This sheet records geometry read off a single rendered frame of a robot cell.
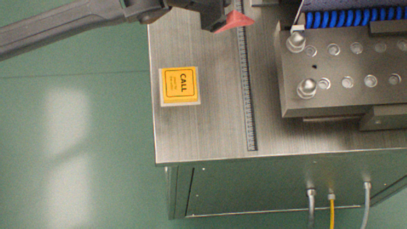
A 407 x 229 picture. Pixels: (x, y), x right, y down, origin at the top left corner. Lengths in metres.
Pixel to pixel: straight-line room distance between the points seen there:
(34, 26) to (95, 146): 1.20
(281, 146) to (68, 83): 1.14
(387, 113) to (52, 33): 0.64
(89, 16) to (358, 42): 0.53
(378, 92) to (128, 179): 1.16
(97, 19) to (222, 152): 0.41
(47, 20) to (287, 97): 0.47
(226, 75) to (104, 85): 1.00
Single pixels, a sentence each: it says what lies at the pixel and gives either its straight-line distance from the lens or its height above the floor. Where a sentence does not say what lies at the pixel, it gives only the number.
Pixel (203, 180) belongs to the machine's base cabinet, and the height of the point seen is 0.68.
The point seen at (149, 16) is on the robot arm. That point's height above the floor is 1.19.
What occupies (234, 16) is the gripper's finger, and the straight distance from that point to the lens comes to 1.38.
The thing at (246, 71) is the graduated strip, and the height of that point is 0.90.
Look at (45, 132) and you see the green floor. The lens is 2.49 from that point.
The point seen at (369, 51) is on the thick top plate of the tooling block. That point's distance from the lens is 1.49.
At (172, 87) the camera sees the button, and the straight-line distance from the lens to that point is 1.53.
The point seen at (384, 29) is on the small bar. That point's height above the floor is 1.05.
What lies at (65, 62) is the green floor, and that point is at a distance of 2.55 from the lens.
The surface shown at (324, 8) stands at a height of 1.04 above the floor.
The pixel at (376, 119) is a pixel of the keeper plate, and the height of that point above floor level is 1.00.
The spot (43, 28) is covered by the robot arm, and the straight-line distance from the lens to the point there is 1.30.
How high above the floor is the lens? 2.38
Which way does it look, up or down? 73 degrees down
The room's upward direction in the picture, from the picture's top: 10 degrees clockwise
